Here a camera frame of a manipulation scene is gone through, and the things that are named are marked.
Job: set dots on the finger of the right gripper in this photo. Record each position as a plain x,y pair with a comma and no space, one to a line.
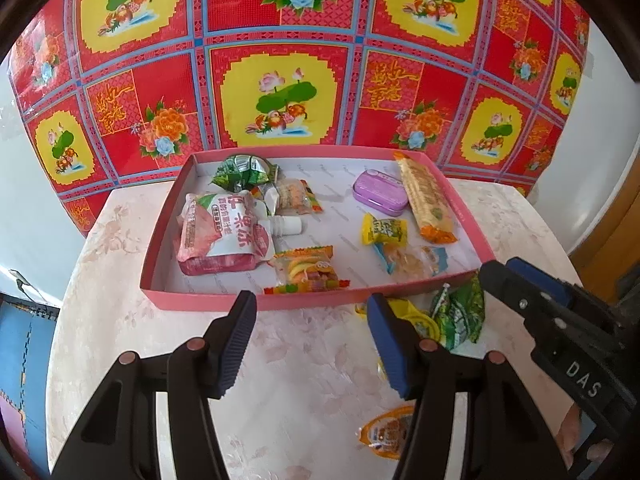
545,279
520,292

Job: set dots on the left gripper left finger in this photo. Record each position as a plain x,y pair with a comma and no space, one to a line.
200,370

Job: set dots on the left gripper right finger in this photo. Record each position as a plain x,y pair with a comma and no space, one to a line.
423,371

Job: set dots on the yellow jelly cup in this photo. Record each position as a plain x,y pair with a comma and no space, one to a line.
415,317

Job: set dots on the green pea snack bag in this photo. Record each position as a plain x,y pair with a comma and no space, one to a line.
459,313

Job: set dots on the clear blue-edged snack packet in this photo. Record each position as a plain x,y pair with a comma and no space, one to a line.
412,263

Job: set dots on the pink white drink pouch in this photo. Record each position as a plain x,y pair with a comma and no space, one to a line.
228,232

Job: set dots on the yellow green candy packet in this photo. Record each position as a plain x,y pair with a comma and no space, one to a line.
383,231

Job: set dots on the person's right hand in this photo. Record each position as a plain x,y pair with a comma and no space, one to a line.
571,437

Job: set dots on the wooden furniture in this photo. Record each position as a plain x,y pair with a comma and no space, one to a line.
611,250

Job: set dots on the orange jelly cup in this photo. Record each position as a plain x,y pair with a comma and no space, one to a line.
387,434

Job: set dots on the orange gummy candy packet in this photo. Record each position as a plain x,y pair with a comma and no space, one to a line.
305,270

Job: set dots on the orange cracker packet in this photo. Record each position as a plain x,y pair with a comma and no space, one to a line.
427,201

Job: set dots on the blue floor mat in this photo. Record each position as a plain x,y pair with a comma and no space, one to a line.
27,331

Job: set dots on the pink cardboard tray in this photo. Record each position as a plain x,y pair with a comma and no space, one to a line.
330,170

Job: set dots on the purple mint tin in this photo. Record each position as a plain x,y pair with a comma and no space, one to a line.
381,192

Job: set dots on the clear rainbow candy packet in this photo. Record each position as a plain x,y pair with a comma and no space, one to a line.
290,197

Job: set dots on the green crumpled snack packet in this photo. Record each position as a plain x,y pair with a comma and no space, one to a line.
242,172

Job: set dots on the red floral wall covering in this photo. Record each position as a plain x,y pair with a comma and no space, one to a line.
121,92

